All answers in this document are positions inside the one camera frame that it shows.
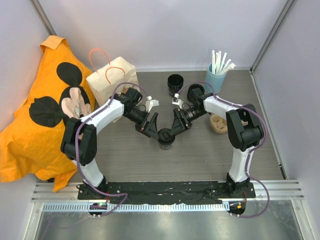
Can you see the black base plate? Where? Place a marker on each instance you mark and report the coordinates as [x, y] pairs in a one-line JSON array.
[[166, 192]]

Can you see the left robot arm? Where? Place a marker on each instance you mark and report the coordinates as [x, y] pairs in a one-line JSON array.
[[79, 141]]

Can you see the dark coffee cup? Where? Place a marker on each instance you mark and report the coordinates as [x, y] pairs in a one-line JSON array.
[[165, 146]]

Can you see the light blue straw holder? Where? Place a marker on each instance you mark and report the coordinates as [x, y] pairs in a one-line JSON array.
[[216, 81]]

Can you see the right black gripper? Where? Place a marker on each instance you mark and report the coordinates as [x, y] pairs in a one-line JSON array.
[[180, 122]]

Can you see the white paper takeout bag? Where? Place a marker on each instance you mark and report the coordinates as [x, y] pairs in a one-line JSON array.
[[117, 75]]

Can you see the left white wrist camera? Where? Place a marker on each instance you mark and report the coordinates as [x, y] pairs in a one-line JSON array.
[[150, 103]]

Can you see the lidded black coffee cup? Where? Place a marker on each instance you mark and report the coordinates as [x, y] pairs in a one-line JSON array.
[[194, 91]]

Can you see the black cup lid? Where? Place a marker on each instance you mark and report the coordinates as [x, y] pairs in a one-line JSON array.
[[164, 136]]

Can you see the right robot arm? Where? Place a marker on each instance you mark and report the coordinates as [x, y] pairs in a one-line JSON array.
[[244, 129]]

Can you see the bottom pulp cup carrier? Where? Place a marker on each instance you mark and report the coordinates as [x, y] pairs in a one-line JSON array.
[[218, 124]]

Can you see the orange mickey mouse bag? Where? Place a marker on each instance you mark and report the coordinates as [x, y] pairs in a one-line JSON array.
[[31, 144]]

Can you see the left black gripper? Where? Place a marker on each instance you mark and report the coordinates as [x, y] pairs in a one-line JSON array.
[[148, 128]]

